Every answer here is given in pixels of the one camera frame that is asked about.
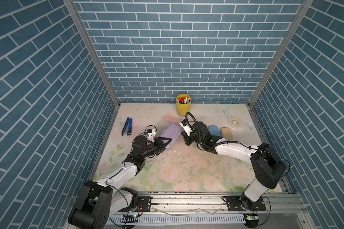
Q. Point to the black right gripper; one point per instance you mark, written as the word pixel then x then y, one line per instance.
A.
pixel 187 142

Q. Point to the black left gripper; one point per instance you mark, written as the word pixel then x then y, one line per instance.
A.
pixel 158 144

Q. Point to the grey umbrella case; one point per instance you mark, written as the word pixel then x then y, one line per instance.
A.
pixel 172 131

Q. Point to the beige zippered umbrella case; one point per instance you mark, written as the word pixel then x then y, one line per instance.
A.
pixel 227 133

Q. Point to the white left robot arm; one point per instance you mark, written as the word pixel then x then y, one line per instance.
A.
pixel 98 200

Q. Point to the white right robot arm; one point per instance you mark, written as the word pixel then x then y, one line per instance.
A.
pixel 268 167

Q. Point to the clear tape roll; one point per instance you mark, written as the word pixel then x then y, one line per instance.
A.
pixel 235 122

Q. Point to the yellow pen cup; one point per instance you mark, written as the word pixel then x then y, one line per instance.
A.
pixel 182 109

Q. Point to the markers in cup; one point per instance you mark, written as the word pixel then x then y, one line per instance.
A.
pixel 184 100

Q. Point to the blue black stapler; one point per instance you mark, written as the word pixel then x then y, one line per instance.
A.
pixel 127 129

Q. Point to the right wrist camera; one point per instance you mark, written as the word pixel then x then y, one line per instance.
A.
pixel 186 127

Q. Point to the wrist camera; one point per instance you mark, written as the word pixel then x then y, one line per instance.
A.
pixel 186 127
pixel 150 134

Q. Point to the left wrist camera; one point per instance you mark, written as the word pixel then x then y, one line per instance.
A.
pixel 150 134

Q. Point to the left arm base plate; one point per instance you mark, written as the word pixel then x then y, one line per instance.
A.
pixel 144 202

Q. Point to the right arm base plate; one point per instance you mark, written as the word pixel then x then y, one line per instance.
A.
pixel 242 203

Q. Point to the aluminium front rail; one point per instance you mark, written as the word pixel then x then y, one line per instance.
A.
pixel 283 210

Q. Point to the aluminium corner post left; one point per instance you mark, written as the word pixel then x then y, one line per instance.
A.
pixel 75 16

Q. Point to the aluminium corner post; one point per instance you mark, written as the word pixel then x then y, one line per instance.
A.
pixel 75 16
pixel 302 10

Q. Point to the aluminium corner post right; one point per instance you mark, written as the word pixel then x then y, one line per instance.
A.
pixel 302 10

